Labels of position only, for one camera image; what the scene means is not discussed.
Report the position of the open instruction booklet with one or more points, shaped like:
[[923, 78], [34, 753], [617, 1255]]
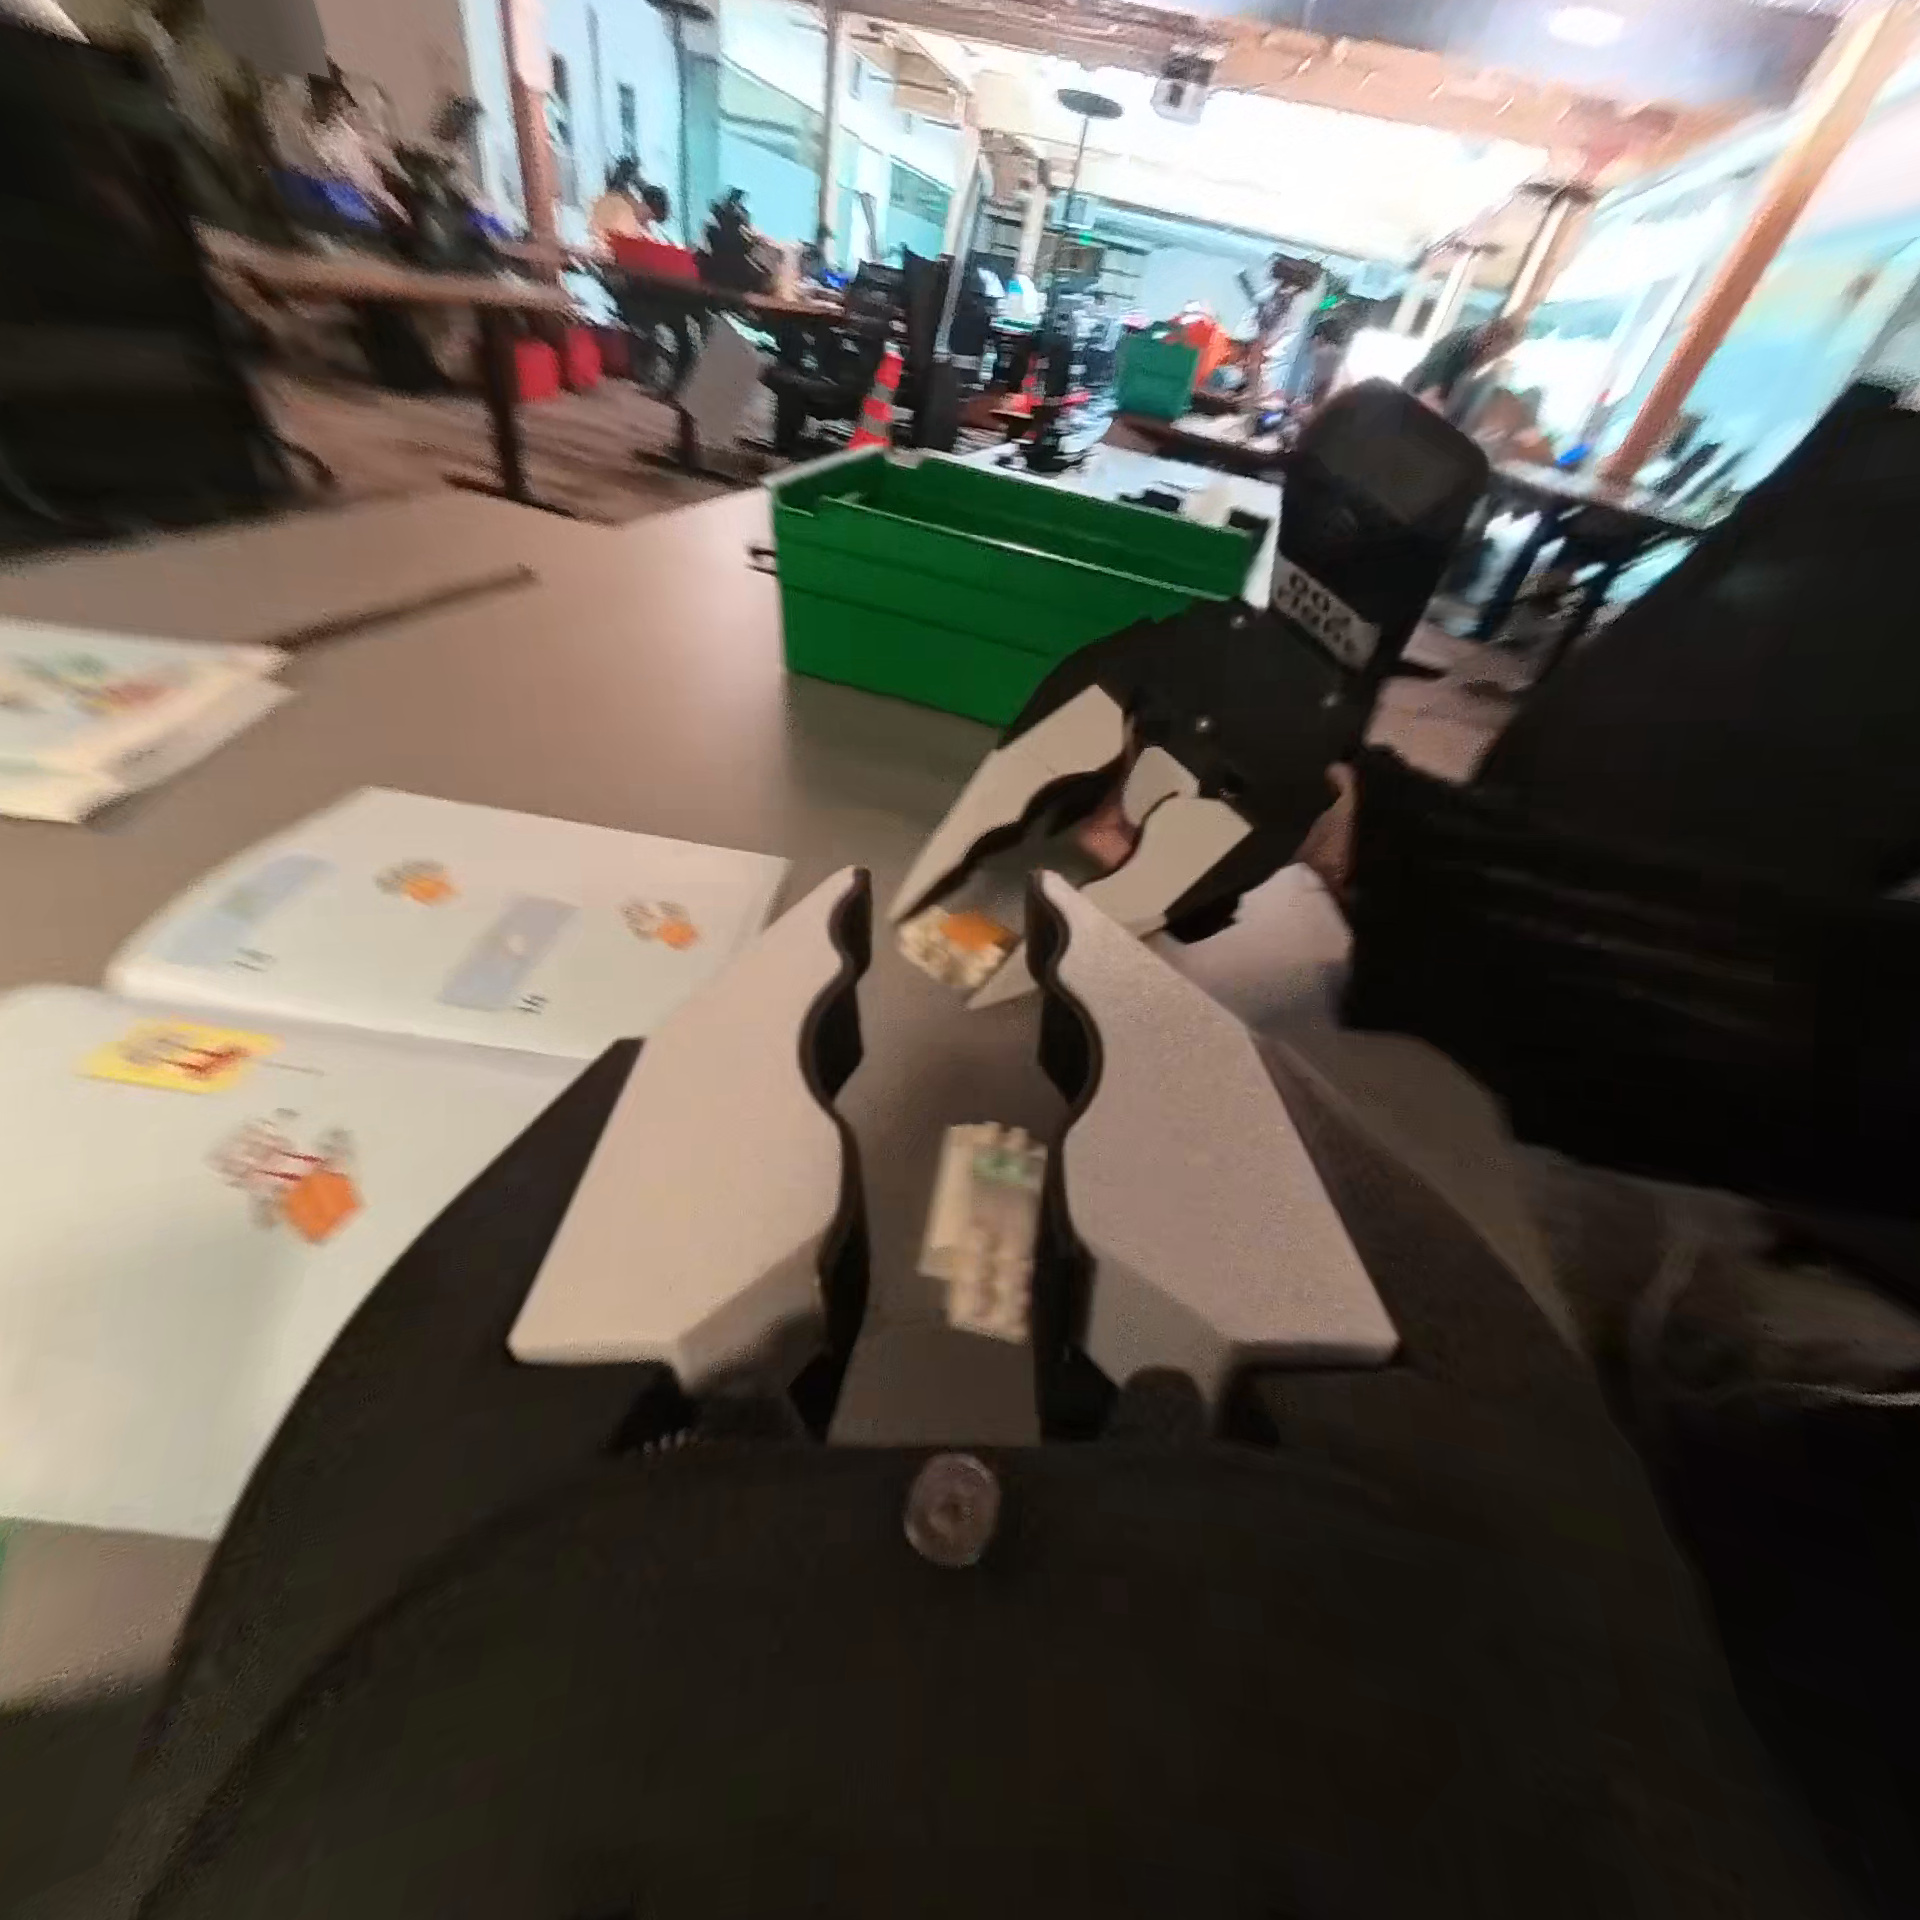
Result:
[[224, 1350]]

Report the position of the white lego piece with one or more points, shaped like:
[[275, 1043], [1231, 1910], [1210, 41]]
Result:
[[975, 1245]]

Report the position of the person's right hand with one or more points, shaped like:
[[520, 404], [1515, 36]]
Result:
[[1332, 848]]

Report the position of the wooden post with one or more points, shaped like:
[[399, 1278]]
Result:
[[1771, 241]]

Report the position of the white panel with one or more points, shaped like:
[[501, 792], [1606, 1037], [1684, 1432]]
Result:
[[717, 383]]

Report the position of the black floor lamp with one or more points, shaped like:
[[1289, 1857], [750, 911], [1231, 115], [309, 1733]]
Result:
[[1091, 102]]

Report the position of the white and orange lego assembly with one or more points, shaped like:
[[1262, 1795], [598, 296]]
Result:
[[960, 944]]

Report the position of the orange traffic cone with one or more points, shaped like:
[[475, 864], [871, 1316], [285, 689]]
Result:
[[883, 404]]

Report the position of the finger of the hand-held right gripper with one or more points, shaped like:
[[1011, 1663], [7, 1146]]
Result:
[[1192, 840], [1020, 780]]

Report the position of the red storage bag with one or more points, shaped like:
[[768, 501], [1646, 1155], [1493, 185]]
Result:
[[588, 360], [536, 368]]

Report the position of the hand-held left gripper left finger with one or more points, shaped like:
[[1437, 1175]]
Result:
[[691, 1201]]

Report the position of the closed instruction booklet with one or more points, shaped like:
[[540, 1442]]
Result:
[[181, 765], [104, 675]]

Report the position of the green tote bag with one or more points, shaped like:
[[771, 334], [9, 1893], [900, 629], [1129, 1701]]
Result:
[[1154, 374]]

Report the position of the ceiling mounted projector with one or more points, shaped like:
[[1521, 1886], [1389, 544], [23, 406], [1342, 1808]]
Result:
[[1183, 87]]

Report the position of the red storage box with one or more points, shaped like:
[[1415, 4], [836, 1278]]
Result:
[[652, 258]]

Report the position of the person's torso black sweater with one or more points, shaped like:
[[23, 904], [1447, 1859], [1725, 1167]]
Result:
[[1801, 1500]]

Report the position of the green plastic bin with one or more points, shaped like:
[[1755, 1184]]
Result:
[[931, 600]]

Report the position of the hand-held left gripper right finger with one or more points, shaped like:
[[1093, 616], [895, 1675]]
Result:
[[1215, 1201]]

